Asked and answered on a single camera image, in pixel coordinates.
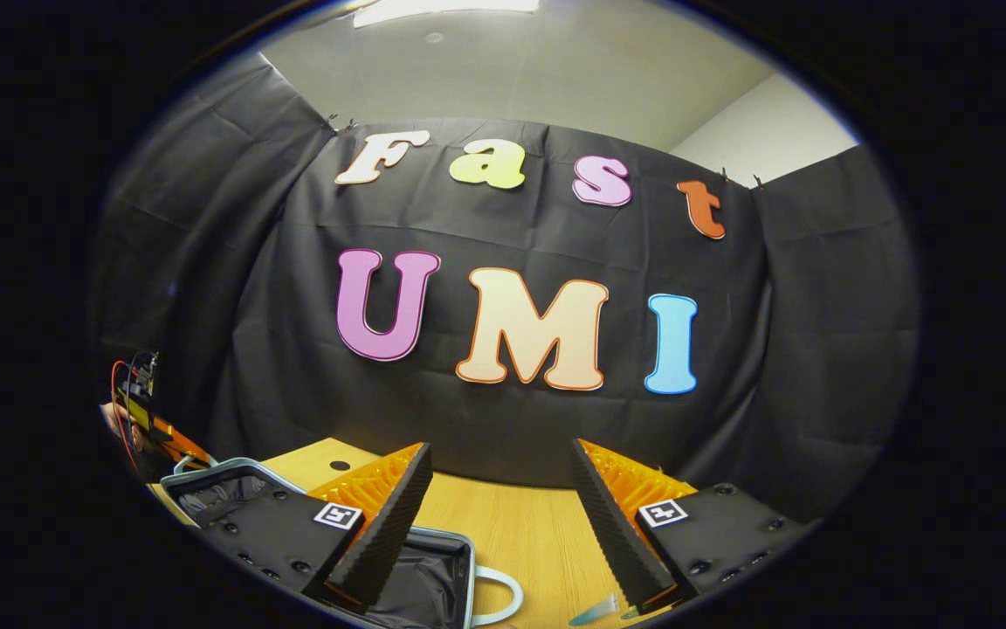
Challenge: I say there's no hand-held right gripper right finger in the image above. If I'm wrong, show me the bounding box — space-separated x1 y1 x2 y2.
569 439 818 617

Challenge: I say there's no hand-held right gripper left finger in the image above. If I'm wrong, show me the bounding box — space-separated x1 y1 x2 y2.
193 441 434 612

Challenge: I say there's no light blue suitcase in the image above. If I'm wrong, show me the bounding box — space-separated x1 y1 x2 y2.
161 454 526 629

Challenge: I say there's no black backdrop cloth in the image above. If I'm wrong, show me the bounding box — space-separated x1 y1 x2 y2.
88 57 921 525

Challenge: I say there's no ceiling light panel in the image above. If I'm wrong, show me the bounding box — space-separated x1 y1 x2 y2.
353 0 541 29

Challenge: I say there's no red cable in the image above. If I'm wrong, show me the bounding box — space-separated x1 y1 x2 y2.
110 358 150 473

